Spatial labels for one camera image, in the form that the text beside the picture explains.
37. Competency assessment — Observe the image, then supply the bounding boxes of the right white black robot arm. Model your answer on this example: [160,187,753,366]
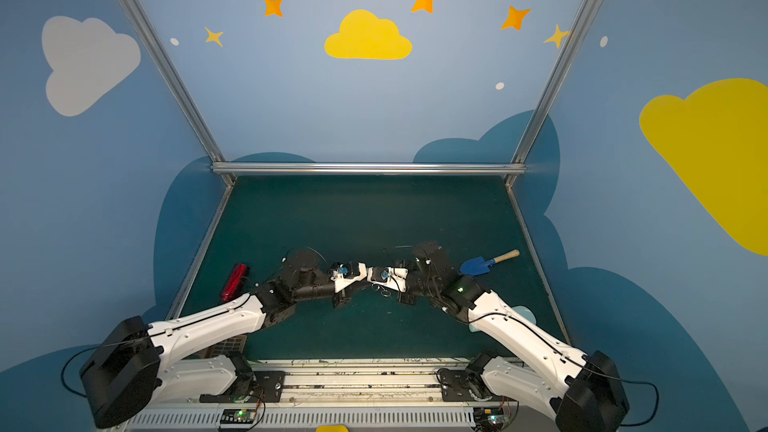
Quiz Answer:
[384,243,630,431]

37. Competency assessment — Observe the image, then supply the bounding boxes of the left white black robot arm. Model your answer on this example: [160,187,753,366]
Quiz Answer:
[79,254,368,429]

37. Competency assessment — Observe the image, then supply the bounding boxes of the blue toy shovel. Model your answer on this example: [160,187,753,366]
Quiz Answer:
[460,249,520,277]

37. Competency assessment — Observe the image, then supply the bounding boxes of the light blue spatula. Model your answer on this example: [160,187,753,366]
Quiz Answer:
[466,306,537,332]

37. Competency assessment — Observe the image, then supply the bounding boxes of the red cylindrical bottle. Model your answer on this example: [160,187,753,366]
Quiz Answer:
[220,263,249,303]

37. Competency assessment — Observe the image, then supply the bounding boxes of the brown slotted spatula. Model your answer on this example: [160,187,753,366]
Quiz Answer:
[200,334,248,358]

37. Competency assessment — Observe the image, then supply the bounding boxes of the yellow object bottom edge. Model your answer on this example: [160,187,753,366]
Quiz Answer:
[315,425,349,432]

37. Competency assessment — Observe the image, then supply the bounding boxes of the right green circuit board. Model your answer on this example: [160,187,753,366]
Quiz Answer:
[472,408,518,432]

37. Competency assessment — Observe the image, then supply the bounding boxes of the green circuit board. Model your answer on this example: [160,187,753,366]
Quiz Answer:
[218,409,259,431]
[472,408,518,432]

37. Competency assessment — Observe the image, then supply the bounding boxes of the left green circuit board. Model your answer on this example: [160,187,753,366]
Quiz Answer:
[218,409,259,431]

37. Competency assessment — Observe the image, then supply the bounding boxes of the aluminium mounting rail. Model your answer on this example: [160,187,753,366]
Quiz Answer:
[119,358,604,409]

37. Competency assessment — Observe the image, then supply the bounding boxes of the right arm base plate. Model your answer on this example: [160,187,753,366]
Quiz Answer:
[435,368,516,404]

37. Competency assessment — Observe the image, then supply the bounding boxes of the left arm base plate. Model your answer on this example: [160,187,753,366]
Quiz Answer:
[199,370,286,404]

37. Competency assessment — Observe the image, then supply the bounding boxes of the white slotted cable duct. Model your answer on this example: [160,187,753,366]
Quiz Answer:
[117,406,474,431]

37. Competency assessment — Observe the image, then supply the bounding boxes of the right side frame bar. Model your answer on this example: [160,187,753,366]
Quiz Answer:
[505,183,571,343]

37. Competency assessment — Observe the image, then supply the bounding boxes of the back aluminium frame bar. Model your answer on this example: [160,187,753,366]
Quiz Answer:
[212,162,526,176]

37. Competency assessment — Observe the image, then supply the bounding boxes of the left side frame bar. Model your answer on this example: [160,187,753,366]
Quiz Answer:
[166,185,234,320]

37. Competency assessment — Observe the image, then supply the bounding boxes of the left aluminium frame post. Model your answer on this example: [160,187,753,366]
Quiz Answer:
[117,0,225,165]

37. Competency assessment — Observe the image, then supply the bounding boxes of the aluminium frame post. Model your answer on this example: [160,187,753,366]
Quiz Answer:
[117,0,225,165]
[504,0,603,191]

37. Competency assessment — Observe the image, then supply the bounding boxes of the right aluminium frame post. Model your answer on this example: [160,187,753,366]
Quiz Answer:
[504,0,603,191]

